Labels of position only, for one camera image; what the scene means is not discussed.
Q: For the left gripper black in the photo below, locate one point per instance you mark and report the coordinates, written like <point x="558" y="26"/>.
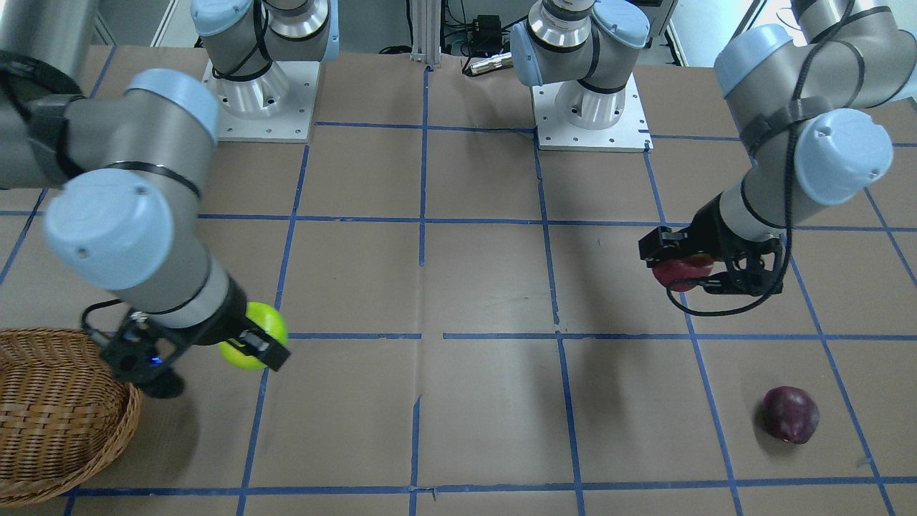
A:
<point x="708" y="223"/>

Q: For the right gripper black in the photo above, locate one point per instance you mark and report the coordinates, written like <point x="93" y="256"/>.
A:
<point x="223" y="315"/>

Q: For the green apple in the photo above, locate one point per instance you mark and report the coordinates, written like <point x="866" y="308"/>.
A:
<point x="262" y="341"/>

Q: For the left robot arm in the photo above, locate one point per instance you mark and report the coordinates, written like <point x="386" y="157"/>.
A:
<point x="801" y="112"/>

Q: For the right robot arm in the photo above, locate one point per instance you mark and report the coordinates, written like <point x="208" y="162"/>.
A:
<point x="131" y="170"/>

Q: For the woven wicker basket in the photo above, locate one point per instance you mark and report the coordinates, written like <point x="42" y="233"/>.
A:
<point x="64" y="418"/>

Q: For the dark red apple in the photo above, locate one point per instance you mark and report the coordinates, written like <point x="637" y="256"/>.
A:
<point x="790" y="414"/>

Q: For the silver cable connector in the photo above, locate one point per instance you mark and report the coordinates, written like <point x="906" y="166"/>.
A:
<point x="490" y="64"/>

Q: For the aluminium frame post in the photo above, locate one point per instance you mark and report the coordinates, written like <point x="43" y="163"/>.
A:
<point x="426" y="31"/>

